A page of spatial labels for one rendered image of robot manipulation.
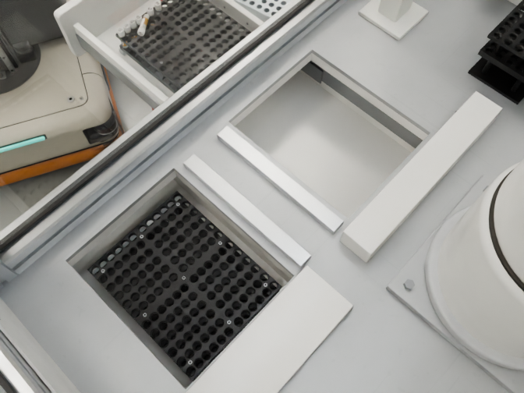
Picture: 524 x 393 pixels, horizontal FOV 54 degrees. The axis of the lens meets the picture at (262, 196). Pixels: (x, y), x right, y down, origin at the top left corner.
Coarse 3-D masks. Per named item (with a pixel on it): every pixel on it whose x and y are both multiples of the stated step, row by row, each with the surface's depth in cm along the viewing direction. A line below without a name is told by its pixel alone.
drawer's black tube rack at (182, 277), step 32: (160, 224) 78; (192, 224) 78; (128, 256) 79; (160, 256) 76; (192, 256) 76; (224, 256) 76; (128, 288) 76; (160, 288) 74; (192, 288) 73; (224, 288) 73; (256, 288) 73; (160, 320) 71; (192, 320) 71; (224, 320) 71; (192, 352) 72
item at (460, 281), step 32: (480, 192) 74; (512, 192) 49; (448, 224) 70; (480, 224) 54; (512, 224) 48; (416, 256) 69; (448, 256) 63; (480, 256) 54; (512, 256) 49; (416, 288) 68; (448, 288) 63; (480, 288) 55; (512, 288) 51; (448, 320) 64; (480, 320) 59; (512, 320) 54; (480, 352) 62; (512, 352) 61; (512, 384) 62
